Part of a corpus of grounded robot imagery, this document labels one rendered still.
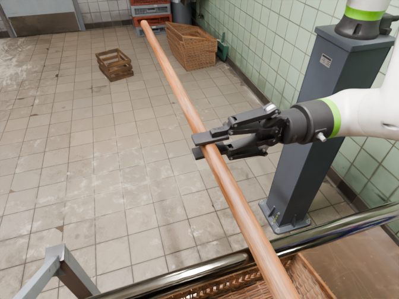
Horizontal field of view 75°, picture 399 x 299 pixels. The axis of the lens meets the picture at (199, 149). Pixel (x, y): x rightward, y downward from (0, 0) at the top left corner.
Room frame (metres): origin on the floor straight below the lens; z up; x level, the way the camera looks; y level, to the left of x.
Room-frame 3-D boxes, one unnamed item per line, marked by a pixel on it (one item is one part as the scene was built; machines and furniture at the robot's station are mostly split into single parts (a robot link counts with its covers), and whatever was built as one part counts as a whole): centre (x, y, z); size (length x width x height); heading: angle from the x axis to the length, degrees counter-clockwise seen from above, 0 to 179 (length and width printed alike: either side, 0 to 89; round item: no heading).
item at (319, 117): (0.46, -0.24, 1.19); 0.12 x 0.06 x 0.09; 18
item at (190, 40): (3.39, 0.11, 0.32); 0.56 x 0.49 x 0.28; 25
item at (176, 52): (3.40, 0.12, 0.14); 0.56 x 0.49 x 0.28; 23
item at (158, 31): (4.53, 0.78, 0.08); 0.60 x 0.40 x 0.16; 109
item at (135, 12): (4.53, 0.79, 0.38); 0.60 x 0.40 x 0.16; 106
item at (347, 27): (1.01, -0.63, 1.23); 0.26 x 0.15 x 0.06; 107
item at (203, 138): (0.39, -0.02, 1.21); 0.07 x 0.03 x 0.01; 108
